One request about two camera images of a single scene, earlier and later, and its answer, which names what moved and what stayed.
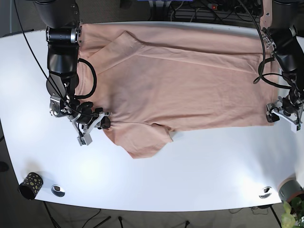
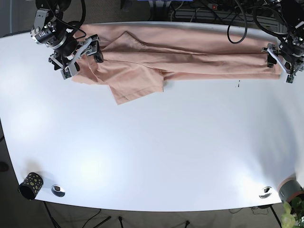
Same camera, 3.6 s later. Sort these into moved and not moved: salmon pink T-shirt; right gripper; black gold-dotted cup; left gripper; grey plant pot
Moved: right gripper; left gripper; salmon pink T-shirt
Not moved: grey plant pot; black gold-dotted cup
